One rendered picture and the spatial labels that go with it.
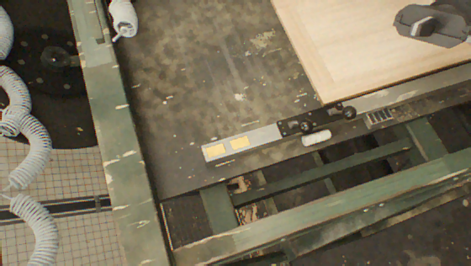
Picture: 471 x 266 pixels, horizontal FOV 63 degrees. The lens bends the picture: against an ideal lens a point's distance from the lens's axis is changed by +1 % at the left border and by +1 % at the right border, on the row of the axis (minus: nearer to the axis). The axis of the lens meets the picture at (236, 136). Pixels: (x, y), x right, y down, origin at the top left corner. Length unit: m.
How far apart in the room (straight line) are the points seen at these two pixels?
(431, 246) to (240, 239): 1.75
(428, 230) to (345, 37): 1.53
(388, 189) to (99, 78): 0.83
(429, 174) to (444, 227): 1.40
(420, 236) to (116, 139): 1.99
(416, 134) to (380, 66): 0.23
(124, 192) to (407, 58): 0.93
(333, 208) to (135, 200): 0.49
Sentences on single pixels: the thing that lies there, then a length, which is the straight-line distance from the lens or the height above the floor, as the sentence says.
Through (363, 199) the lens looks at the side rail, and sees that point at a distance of 1.03.
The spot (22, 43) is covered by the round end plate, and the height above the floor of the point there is 1.96.
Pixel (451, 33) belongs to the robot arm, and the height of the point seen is 1.57.
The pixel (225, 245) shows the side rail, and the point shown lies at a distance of 0.95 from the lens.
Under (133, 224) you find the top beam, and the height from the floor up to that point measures 1.89.
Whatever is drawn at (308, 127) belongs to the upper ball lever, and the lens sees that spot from 0.95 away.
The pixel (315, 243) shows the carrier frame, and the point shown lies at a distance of 1.97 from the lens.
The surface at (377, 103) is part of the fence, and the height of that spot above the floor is 1.26.
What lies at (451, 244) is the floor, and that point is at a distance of 2.51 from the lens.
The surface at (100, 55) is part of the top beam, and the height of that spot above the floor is 1.88.
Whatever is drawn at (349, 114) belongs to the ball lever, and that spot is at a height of 1.44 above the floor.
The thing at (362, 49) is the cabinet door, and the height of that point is 1.19.
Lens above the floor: 2.27
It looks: 39 degrees down
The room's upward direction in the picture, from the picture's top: 91 degrees counter-clockwise
